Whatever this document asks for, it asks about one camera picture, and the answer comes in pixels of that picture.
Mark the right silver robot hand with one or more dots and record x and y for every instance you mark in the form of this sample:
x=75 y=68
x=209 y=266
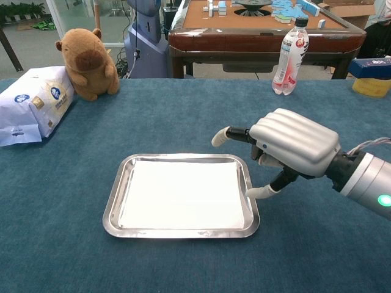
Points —
x=299 y=143

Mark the white sheet of paper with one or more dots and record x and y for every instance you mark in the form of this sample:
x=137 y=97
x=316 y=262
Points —
x=183 y=195

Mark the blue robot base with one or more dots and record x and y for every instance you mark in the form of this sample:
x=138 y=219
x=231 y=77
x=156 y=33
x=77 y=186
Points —
x=146 y=45

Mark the stainless steel tray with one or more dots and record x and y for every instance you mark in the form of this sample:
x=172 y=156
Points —
x=183 y=233

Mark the clear plastic drink bottle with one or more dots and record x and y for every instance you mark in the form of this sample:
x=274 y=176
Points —
x=290 y=61

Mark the blue cardboard box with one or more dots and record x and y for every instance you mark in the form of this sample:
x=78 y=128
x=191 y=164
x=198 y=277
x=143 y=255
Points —
x=372 y=68

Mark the brown mahjong table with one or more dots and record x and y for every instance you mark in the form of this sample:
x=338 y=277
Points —
x=244 y=42

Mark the single white mahjong tile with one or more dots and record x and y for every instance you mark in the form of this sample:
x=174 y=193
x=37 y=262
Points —
x=322 y=23

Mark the person in black clothes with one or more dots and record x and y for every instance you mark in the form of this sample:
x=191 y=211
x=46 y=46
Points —
x=375 y=39

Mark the blue mahjong tile pile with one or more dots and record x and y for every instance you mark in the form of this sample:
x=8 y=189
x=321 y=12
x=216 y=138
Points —
x=285 y=12

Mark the blue mahjong tile row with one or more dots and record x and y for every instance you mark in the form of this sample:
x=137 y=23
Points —
x=310 y=7

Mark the brown cardboard box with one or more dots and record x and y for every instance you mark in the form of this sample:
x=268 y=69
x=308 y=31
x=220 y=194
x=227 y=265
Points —
x=351 y=12

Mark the brown capybara plush toy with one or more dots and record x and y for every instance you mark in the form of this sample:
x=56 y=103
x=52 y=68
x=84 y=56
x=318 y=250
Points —
x=88 y=64

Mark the blue table cloth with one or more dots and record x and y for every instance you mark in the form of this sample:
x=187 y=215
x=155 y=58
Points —
x=76 y=183

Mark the white tissue pack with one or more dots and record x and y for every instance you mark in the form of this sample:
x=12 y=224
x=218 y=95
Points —
x=30 y=107

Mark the black table leg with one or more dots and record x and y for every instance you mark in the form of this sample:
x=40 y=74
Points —
x=10 y=49

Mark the green potted plants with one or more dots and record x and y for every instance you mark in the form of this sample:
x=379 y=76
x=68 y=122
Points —
x=21 y=10

